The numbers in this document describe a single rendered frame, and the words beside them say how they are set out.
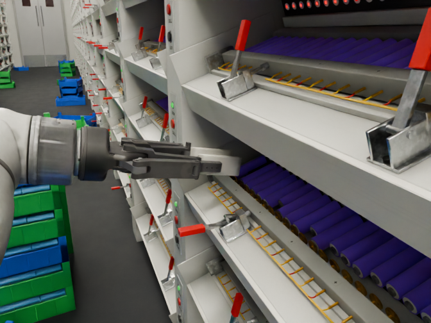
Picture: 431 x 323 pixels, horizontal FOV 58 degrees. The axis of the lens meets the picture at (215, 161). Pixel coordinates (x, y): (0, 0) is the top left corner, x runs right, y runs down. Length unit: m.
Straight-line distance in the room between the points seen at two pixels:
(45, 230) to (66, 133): 0.62
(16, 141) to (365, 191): 0.40
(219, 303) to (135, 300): 0.55
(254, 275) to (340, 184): 0.21
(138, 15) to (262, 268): 1.02
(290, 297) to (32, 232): 0.80
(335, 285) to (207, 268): 0.42
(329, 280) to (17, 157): 0.37
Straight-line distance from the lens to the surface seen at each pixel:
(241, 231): 0.54
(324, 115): 0.35
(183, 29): 0.65
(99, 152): 0.53
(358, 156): 0.28
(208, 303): 0.74
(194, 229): 0.52
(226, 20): 0.67
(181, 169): 0.53
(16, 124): 0.53
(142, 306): 1.22
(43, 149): 0.52
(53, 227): 1.12
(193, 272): 0.78
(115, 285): 1.32
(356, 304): 0.39
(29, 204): 1.08
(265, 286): 0.46
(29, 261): 1.15
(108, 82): 2.04
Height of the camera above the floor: 0.76
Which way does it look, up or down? 19 degrees down
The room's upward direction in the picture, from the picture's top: straight up
